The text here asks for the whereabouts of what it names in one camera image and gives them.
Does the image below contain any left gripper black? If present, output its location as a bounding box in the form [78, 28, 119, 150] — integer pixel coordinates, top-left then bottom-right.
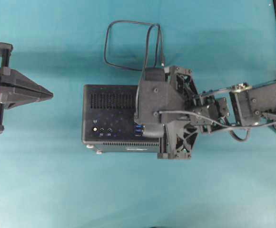
[0, 42, 53, 134]

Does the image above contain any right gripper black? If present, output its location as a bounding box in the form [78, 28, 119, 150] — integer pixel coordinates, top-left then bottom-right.
[157, 66, 199, 159]

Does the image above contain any black USB cable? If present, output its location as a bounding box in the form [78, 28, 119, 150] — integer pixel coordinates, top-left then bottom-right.
[104, 20, 166, 124]

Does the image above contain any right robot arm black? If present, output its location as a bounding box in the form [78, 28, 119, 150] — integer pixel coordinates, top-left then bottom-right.
[152, 66, 276, 160]

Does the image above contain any black mini PC box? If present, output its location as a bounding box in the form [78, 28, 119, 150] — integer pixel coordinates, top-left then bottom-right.
[81, 85, 160, 153]

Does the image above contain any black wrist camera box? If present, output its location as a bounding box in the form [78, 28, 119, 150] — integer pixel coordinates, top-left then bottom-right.
[135, 66, 188, 138]

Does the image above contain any black camera cable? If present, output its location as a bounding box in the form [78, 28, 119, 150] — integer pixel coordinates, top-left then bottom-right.
[158, 109, 276, 143]

